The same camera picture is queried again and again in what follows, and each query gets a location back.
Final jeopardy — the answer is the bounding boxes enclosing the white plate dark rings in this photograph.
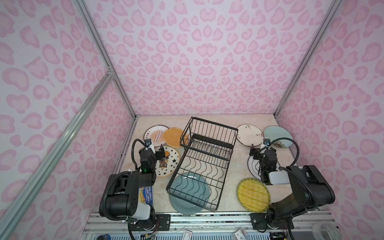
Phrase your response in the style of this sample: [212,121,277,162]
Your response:
[247,154,281,181]

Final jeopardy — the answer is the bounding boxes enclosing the white plate floral sprigs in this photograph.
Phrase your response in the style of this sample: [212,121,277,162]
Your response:
[237,124,264,147]

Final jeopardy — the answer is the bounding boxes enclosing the orange woven round plate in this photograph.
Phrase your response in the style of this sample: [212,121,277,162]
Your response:
[164,128,189,148]

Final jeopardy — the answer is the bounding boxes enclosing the black wire dish rack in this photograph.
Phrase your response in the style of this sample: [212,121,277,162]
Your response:
[166,117,238,212]

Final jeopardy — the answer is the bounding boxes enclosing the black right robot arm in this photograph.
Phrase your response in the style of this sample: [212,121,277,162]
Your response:
[248,146,336,233]

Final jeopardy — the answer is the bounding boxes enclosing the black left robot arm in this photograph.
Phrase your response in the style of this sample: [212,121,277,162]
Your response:
[99,146,166,230]

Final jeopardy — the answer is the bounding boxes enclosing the white plate black stars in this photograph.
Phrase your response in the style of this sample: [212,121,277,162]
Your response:
[156,146,181,178]

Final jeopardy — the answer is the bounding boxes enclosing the white plate orange sunburst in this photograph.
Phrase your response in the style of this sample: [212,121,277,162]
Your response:
[144,125,169,147]

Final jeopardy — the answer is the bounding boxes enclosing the light blue flower plate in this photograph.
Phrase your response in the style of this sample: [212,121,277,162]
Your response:
[264,126,293,149]

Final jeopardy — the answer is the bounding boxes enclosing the blue illustrated children's book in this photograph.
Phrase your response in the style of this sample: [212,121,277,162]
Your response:
[139,187,154,205]

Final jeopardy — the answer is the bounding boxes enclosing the yellow woven round plate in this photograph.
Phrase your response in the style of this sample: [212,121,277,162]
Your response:
[236,178,271,213]

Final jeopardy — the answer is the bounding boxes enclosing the teal green round plate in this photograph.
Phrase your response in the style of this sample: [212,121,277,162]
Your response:
[169,172,211,215]

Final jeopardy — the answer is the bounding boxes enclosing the clear tape roll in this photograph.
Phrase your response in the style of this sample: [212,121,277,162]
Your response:
[312,222,344,240]

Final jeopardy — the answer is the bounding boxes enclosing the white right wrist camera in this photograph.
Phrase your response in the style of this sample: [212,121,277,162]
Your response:
[262,138,271,148]

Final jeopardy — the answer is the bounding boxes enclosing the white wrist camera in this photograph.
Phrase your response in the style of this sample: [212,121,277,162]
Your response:
[144,139,156,154]
[262,138,271,148]

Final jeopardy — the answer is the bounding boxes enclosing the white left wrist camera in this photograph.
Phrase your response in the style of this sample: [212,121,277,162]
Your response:
[144,139,156,154]

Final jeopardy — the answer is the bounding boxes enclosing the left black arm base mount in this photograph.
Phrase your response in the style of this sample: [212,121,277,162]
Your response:
[128,214,171,232]

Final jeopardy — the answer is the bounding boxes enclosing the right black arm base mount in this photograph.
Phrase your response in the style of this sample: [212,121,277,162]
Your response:
[250,213,294,233]

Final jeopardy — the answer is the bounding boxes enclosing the aluminium front rail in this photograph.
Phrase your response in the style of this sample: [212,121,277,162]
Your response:
[81,211,340,240]

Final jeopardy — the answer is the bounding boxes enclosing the diagonal aluminium frame bar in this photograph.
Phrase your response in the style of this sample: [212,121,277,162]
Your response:
[1,74,114,240]

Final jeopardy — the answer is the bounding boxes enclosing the right corner aluminium post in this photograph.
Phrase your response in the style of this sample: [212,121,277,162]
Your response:
[274,0,343,120]

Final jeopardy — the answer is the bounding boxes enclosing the corner aluminium post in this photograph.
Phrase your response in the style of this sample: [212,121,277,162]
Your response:
[274,0,343,120]
[74,0,137,120]

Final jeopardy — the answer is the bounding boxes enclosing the left corner aluminium post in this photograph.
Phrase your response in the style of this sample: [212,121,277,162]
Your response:
[74,0,137,120]

